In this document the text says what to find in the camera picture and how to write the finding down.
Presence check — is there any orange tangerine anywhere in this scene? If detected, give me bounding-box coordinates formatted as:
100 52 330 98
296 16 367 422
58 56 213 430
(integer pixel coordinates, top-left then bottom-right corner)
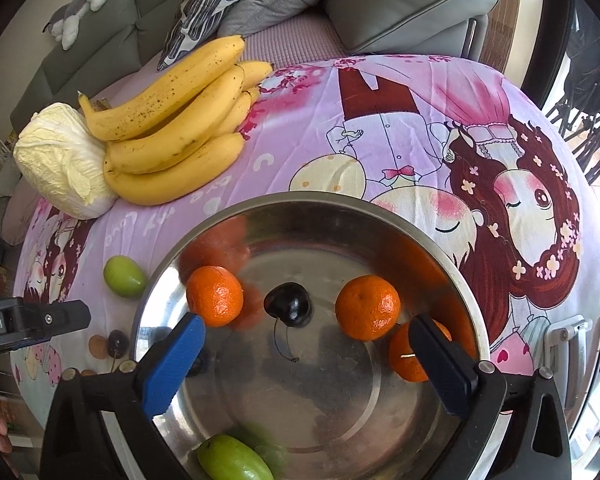
186 265 245 328
389 319 453 384
335 275 402 342

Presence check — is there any dark metal chair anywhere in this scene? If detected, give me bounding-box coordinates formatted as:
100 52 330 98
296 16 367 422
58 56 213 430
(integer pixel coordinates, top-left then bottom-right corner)
542 0 600 186

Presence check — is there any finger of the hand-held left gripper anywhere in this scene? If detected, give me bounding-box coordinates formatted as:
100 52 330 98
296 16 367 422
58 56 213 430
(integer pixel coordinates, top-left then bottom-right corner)
22 299 92 345

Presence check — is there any green jujube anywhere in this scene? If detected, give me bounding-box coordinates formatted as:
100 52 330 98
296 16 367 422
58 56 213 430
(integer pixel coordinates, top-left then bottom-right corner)
196 434 276 480
103 255 148 299

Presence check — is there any grey leather cushion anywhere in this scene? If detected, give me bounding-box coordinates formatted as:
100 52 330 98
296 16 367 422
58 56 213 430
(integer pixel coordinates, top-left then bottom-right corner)
324 0 502 57

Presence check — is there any dark door frame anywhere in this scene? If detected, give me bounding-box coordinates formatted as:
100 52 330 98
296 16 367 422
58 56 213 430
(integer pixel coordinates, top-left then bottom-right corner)
522 0 577 111

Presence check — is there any yellow banana bunch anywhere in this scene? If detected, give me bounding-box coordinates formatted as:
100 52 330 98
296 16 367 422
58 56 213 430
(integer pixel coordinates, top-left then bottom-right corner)
77 35 274 207

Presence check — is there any dark cherry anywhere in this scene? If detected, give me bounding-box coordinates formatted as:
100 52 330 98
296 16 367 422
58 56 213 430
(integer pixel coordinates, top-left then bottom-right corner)
263 282 312 364
107 329 131 374

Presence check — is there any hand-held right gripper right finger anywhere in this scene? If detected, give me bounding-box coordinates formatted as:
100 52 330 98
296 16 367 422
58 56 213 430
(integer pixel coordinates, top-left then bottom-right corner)
408 313 573 480

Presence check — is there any black white patterned pillow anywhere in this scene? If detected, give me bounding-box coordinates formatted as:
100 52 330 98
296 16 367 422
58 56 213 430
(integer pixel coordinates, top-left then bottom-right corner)
157 0 291 71

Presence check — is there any pink quilted seat mat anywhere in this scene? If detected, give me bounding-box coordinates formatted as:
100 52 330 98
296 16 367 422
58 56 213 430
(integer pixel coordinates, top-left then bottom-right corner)
245 15 353 69

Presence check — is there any stainless steel bowl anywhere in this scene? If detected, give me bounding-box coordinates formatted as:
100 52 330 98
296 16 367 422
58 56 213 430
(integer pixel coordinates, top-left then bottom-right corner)
130 192 491 480

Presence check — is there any pink printed blanket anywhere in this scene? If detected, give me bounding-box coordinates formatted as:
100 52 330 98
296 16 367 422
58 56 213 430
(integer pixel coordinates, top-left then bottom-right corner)
10 52 600 411

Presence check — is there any grey sofa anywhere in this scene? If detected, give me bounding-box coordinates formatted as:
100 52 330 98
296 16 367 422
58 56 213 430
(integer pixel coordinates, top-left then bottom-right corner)
0 0 503 248

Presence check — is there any grey white plush toy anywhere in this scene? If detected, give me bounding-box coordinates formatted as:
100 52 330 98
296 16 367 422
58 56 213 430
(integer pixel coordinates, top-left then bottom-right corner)
42 0 123 51

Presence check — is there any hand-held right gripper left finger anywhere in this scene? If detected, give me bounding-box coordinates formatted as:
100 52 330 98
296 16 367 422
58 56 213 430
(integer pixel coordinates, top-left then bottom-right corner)
39 312 207 480

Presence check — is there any napa cabbage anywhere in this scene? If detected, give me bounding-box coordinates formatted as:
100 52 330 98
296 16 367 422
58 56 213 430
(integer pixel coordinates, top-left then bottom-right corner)
13 102 118 221

